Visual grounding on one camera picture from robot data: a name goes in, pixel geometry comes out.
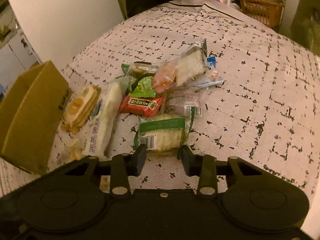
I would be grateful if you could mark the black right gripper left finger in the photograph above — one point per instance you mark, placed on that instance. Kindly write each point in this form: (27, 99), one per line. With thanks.
(124, 166)

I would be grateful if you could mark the brown cardboard box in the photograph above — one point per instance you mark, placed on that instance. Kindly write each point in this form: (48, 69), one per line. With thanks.
(30, 115)

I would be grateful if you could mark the white patterned bed cover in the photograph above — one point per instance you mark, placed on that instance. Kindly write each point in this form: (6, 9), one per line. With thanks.
(266, 111)

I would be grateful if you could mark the white kitchen cabinet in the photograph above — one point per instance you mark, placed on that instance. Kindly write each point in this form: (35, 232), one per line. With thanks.
(17, 56)

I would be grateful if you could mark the green label cracker pack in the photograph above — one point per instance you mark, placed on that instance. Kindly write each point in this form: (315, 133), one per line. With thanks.
(163, 133)

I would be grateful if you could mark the green snack packet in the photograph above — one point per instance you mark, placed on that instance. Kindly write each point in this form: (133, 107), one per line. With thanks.
(144, 88)

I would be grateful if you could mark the purple label snack pack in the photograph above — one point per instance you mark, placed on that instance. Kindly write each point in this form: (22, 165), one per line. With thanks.
(181, 101)

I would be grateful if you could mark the red snack packet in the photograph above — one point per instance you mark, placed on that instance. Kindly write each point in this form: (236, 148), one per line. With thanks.
(141, 106)

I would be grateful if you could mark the blue plum candy packet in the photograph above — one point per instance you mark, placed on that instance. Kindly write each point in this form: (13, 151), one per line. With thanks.
(211, 77)

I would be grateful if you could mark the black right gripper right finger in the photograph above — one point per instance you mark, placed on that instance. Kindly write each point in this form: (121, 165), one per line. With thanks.
(202, 166)

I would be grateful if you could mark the white Runfu cake pack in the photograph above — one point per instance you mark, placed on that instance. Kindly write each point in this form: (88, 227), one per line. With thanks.
(103, 117)

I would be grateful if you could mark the clear white cake pack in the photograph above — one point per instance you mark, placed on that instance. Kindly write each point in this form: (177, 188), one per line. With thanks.
(191, 63)

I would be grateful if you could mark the orange plastic basket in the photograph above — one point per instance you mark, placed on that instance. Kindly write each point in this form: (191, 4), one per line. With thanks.
(266, 12)

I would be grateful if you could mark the clear bag orange snack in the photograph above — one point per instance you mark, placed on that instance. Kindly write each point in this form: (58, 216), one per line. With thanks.
(164, 78)

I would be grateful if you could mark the orange label rice cake pack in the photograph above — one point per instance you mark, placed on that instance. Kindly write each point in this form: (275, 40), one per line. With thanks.
(80, 109)

